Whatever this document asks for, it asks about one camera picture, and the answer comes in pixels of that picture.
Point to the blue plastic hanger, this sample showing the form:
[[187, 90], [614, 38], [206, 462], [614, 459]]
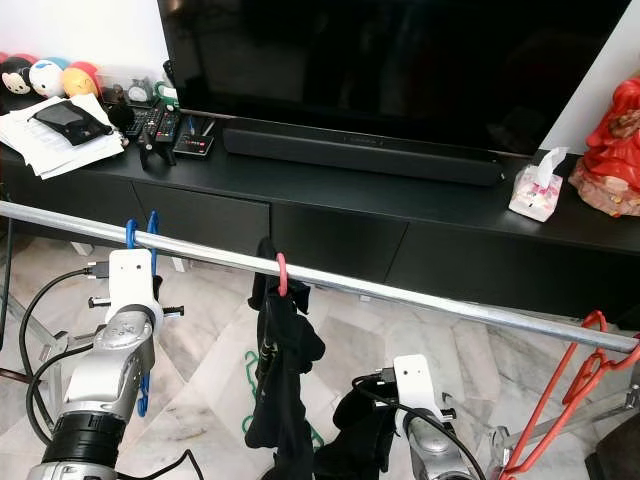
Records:
[[131, 235]]

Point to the black shirt green logo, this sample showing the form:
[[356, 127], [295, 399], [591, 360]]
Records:
[[280, 400], [355, 430]]

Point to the pink plastic hanger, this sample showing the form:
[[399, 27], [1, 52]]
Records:
[[282, 272]]

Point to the white paper stack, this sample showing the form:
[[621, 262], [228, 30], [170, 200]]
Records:
[[50, 155]]

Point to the black pouch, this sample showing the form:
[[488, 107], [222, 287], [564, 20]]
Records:
[[72, 123]]

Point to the black mouse plush toy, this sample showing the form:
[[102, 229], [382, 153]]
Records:
[[15, 77]]

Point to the white round plush toy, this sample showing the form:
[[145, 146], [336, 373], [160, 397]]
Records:
[[47, 80]]

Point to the orange round plush toy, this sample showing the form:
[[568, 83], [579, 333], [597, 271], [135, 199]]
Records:
[[80, 82]]

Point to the black remote control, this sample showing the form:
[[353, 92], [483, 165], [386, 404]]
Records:
[[157, 125]]

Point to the black device red display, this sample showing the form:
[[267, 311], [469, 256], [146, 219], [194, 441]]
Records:
[[195, 142]]

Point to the black soundbar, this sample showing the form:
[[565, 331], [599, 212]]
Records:
[[360, 155]]

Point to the black tv console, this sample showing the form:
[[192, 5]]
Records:
[[410, 215]]

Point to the silver clothes rack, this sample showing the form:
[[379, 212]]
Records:
[[410, 297]]

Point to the black television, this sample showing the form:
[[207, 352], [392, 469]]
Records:
[[390, 70]]

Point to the white tissue box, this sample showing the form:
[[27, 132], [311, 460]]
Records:
[[535, 200]]

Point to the red figurine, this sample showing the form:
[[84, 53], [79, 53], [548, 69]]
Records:
[[610, 150]]

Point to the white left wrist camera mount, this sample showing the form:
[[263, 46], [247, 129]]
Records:
[[132, 282]]

